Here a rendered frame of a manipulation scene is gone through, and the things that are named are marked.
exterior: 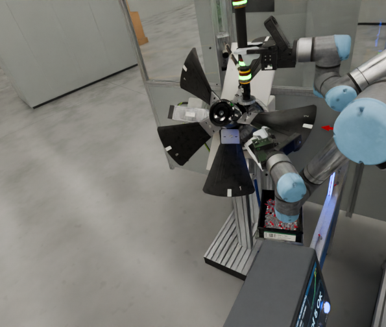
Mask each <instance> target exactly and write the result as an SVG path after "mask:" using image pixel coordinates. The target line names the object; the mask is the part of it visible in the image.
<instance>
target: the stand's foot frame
mask: <svg viewBox="0 0 386 327"><path fill-rule="evenodd" d="M251 224H252V238H253V246H252V248H251V250H250V249H247V248H245V247H243V246H242V245H239V241H238V236H237V227H236V222H235V213H234V209H233V211H232V212H231V214H230V215H229V217H228V218H227V220H226V222H225V223H224V225H223V227H222V228H221V230H220V231H219V233H218V234H217V236H216V238H215V239H214V241H213V243H212V244H211V246H210V247H209V249H208V251H207V252H206V253H205V255H204V260H205V263H207V264H208V265H211V266H213V267H215V268H217V269H220V270H222V271H224V272H226V273H228V274H231V275H232V276H235V277H236V278H239V279H241V280H243V281H245V279H246V277H247V275H248V273H249V271H250V268H251V266H252V264H253V263H254V260H255V259H256V256H257V255H258V251H259V250H260V248H261V246H262V244H263V242H264V240H259V239H256V238H255V236H256V228H257V224H256V223H255V222H254V223H253V222H252V220H251Z"/></svg>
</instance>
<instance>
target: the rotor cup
mask: <svg viewBox="0 0 386 327"><path fill-rule="evenodd" d="M221 110H222V111H223V112H224V114H223V115H219V112H220V111H221ZM245 112H247V111H246V108H245V107H244V106H243V105H241V104H239V103H238V104H236V103H233V102H232V101H229V100H228V99H219V100H217V101H215V102H214V103H213V104H212V106H211V107H210V111H209V119H210V121H211V123H212V124H213V125H215V126H216V127H219V128H221V129H238V130H239V131H240V132H241V131H242V130H243V129H244V128H245V126H246V125H242V124H237V121H238V119H239V118H240V117H241V116H242V115H243V114H244V113H245ZM235 114H237V115H238V117H237V116H235ZM223 127H225V128H223Z"/></svg>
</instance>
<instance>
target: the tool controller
mask: <svg viewBox="0 0 386 327"><path fill-rule="evenodd" d="M325 300H327V301H328V304H329V305H330V306H331V302H330V298H329V296H328V292H327V289H326V285H325V282H324V278H323V275H322V271H321V268H320V265H319V261H318V257H317V253H316V251H315V249H314V248H309V247H303V246H299V245H293V244H288V243H282V242H279V241H272V240H268V239H265V240H264V242H263V244H262V246H261V248H260V250H259V252H258V255H257V256H256V259H255V260H254V263H253V264H252V266H251V268H250V271H249V273H248V275H247V277H246V279H245V281H244V283H243V286H242V288H241V290H240V292H239V294H238V296H237V298H236V300H235V302H234V305H233V306H232V308H231V310H230V312H229V314H228V317H227V319H226V321H225V323H224V325H223V327H318V324H319V323H322V325H323V327H326V323H327V320H328V314H329V312H327V313H326V314H323V304H324V301H325Z"/></svg>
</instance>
